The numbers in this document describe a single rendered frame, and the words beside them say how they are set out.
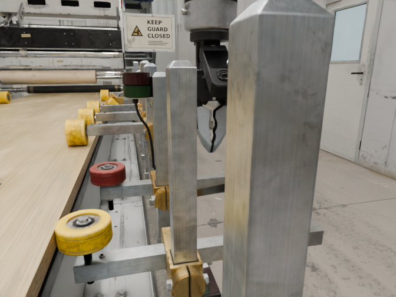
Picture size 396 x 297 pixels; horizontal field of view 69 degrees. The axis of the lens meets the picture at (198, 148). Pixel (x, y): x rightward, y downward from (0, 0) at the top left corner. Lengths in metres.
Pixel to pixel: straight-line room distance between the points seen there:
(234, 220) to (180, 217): 0.27
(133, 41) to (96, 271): 2.55
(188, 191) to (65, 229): 0.18
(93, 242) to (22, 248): 0.09
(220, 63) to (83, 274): 0.39
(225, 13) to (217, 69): 0.10
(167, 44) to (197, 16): 2.43
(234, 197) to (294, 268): 0.05
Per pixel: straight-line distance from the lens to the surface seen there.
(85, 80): 2.96
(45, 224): 0.51
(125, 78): 0.61
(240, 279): 0.17
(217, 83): 0.43
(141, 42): 2.91
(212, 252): 0.52
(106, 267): 0.50
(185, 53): 9.55
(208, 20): 0.50
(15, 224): 0.53
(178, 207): 0.41
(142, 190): 0.71
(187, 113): 0.37
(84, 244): 0.46
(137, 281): 0.80
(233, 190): 0.16
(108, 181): 0.68
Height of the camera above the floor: 1.13
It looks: 16 degrees down
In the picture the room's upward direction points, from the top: straight up
